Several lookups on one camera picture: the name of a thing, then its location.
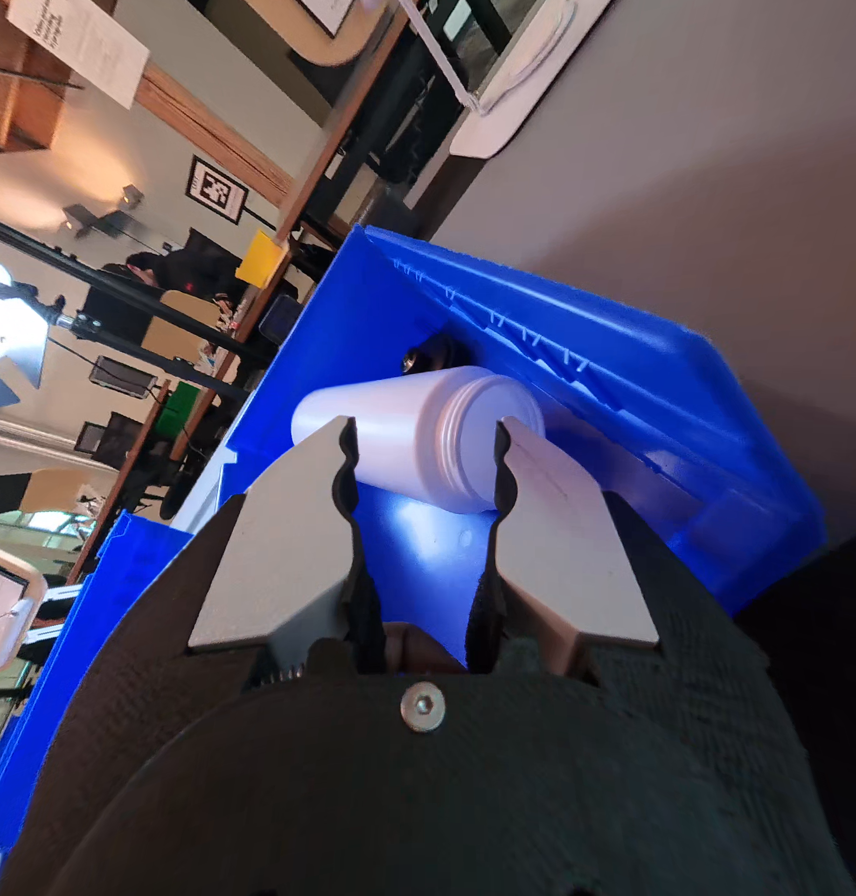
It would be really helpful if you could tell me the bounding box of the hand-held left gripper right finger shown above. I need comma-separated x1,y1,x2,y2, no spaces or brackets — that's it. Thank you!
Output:
465,416,661,676

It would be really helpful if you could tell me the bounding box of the black bottle lid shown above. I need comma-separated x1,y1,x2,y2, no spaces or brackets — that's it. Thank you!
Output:
400,332,474,375

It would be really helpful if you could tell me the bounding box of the wooden sign board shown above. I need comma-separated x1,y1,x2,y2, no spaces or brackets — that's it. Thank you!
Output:
242,0,394,67

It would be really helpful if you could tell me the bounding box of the grey wall lamp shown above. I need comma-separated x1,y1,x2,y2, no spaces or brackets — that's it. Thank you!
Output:
63,183,145,239

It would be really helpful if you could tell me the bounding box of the green crate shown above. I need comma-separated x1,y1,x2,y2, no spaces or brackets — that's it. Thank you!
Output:
155,381,201,438

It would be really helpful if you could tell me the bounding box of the yellow box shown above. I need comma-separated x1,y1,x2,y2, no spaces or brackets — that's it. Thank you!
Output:
235,230,290,289

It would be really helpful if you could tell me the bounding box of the wooden post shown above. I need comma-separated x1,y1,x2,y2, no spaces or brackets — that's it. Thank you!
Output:
134,59,296,207

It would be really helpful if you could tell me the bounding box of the black and white marker sign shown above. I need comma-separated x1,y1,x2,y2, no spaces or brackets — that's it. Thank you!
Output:
185,155,250,225

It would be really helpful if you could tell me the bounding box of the person's left hand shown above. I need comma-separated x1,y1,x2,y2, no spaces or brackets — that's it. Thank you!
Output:
384,622,467,676

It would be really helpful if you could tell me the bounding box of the dark blue pole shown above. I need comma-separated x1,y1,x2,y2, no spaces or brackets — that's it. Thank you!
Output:
0,210,257,365

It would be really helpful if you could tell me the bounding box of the white paper notice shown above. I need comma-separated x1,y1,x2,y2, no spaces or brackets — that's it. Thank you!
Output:
7,0,151,109

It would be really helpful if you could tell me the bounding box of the black light stand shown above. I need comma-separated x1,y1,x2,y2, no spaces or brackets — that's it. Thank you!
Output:
11,294,247,403

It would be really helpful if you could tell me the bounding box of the white plastic bottle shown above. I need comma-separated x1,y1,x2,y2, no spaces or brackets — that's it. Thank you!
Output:
290,365,546,513

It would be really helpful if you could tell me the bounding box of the blue plastic bin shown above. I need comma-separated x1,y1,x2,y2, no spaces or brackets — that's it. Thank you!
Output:
221,224,828,669
0,510,198,855

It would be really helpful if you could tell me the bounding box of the dark monitor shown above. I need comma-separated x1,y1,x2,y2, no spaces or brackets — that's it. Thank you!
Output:
88,356,159,400

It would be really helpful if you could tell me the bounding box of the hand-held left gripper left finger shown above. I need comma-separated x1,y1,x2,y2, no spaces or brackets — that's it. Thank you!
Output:
188,415,387,676

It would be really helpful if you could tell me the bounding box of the white light panel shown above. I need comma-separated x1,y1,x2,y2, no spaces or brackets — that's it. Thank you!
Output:
0,255,51,414

